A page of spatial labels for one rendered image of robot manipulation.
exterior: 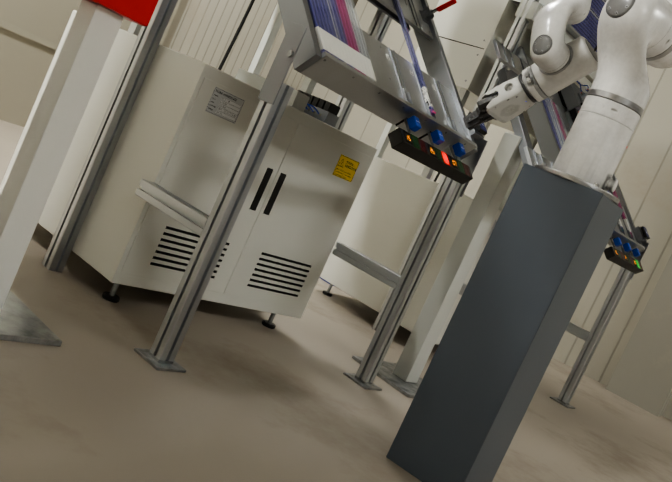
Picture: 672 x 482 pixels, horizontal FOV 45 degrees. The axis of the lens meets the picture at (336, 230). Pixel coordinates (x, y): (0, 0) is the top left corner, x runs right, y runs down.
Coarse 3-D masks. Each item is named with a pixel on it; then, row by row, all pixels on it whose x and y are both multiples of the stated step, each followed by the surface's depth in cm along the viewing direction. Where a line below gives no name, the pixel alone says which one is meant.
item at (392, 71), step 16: (368, 48) 190; (384, 48) 198; (384, 64) 194; (400, 64) 202; (384, 80) 189; (400, 80) 198; (416, 80) 206; (432, 80) 216; (400, 96) 193; (416, 96) 202; (432, 96) 211; (448, 96) 221; (448, 112) 215
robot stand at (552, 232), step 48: (528, 192) 167; (576, 192) 162; (528, 240) 166; (576, 240) 160; (480, 288) 169; (528, 288) 164; (576, 288) 170; (480, 336) 168; (528, 336) 162; (432, 384) 172; (480, 384) 166; (528, 384) 171; (432, 432) 170; (480, 432) 164; (432, 480) 168; (480, 480) 172
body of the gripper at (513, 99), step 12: (504, 84) 186; (516, 84) 185; (504, 96) 186; (516, 96) 185; (528, 96) 185; (492, 108) 187; (504, 108) 188; (516, 108) 189; (528, 108) 191; (504, 120) 193
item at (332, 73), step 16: (320, 64) 167; (336, 64) 168; (320, 80) 172; (336, 80) 173; (352, 80) 175; (368, 80) 176; (352, 96) 180; (368, 96) 182; (384, 96) 183; (384, 112) 189; (400, 112) 191; (416, 112) 192; (432, 128) 201; (448, 128) 203; (448, 144) 210; (464, 144) 212
